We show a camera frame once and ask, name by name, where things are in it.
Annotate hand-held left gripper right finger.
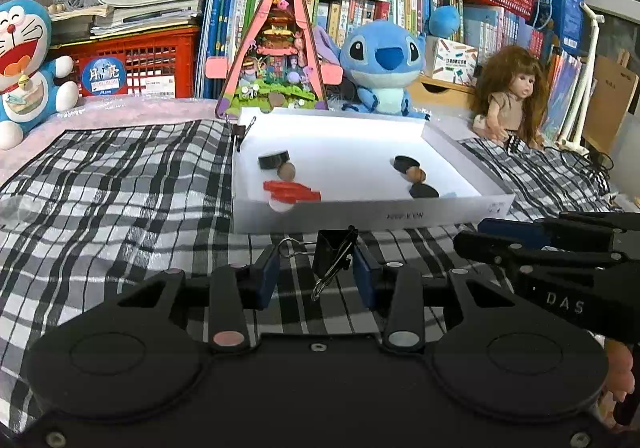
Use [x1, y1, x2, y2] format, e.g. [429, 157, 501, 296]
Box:
[351, 247, 519, 353]

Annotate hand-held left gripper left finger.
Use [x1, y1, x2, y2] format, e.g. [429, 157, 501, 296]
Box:
[116, 243, 282, 354]

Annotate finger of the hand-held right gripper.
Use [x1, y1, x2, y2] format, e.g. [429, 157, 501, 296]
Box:
[477, 211, 627, 252]
[452, 230, 624, 275]

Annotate red toy piece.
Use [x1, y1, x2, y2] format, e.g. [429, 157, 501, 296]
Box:
[263, 180, 322, 203]

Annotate white cardboard box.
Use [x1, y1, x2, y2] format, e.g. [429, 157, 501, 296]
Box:
[231, 106, 517, 235]

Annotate person's right hand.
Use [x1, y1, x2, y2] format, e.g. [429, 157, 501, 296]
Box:
[605, 340, 640, 430]

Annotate long-haired baby doll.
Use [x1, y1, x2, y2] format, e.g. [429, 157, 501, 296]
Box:
[472, 45, 551, 152]

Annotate small black binder clip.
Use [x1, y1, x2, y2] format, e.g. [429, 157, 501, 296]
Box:
[227, 115, 259, 153]

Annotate leaning colourful thin books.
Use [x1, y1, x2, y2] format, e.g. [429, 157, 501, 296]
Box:
[539, 47, 587, 145]

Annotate wooden drawer box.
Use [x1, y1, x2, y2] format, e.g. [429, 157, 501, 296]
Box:
[409, 74, 477, 112]

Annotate black and white plaid blanket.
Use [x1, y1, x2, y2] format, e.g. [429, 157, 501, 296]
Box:
[0, 117, 640, 435]

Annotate brown cardboard sheet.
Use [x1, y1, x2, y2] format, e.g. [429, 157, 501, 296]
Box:
[589, 55, 640, 145]

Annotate patterned white carton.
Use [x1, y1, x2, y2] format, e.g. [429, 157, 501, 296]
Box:
[424, 36, 479, 85]

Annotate white metal rack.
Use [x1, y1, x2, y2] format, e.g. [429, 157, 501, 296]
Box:
[556, 0, 606, 157]

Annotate row of shelved books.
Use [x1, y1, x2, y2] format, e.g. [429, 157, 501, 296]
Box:
[300, 0, 557, 75]

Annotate blue alien plush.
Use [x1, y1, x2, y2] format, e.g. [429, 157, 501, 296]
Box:
[312, 20, 431, 120]

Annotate blue gift bag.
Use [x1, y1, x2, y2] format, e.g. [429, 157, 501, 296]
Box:
[529, 0, 586, 57]

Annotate triangular miniature house model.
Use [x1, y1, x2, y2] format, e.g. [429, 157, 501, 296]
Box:
[214, 0, 345, 118]

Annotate red plastic crate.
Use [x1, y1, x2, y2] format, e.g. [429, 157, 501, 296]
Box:
[49, 26, 201, 99]

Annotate upright tall blue books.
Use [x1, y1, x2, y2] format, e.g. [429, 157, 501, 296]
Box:
[194, 0, 267, 100]

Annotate blue robot cat plush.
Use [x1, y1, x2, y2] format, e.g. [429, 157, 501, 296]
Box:
[0, 0, 81, 152]

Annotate black cable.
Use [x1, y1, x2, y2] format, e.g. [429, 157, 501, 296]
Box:
[541, 142, 622, 195]

